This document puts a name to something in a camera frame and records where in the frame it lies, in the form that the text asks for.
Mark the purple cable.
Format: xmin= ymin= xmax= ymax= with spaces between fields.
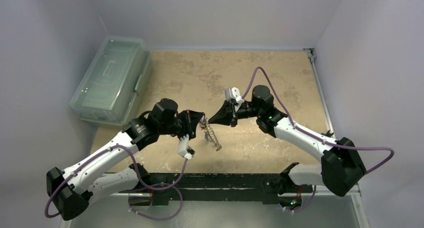
xmin=44 ymin=144 xmax=189 ymax=220
xmin=240 ymin=66 xmax=395 ymax=214

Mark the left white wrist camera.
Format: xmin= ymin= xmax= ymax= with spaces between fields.
xmin=177 ymin=134 xmax=195 ymax=160

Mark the large keyring with keys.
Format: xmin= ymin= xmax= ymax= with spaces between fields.
xmin=199 ymin=116 xmax=222 ymax=151

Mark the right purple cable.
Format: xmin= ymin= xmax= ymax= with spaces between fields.
xmin=240 ymin=66 xmax=395 ymax=214

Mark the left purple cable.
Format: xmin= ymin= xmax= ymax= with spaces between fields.
xmin=44 ymin=144 xmax=189 ymax=220

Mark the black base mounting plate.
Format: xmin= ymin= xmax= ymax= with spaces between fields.
xmin=129 ymin=173 xmax=314 ymax=205

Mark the translucent green plastic storage box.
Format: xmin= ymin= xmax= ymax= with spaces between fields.
xmin=70 ymin=36 xmax=153 ymax=126

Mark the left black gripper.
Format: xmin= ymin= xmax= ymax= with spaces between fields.
xmin=158 ymin=109 xmax=203 ymax=142

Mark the aluminium frame rail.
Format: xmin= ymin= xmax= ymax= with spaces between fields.
xmin=58 ymin=49 xmax=370 ymax=228

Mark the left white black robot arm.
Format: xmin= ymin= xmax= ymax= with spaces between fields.
xmin=44 ymin=98 xmax=206 ymax=220

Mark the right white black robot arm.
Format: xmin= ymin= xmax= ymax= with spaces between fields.
xmin=209 ymin=85 xmax=366 ymax=197

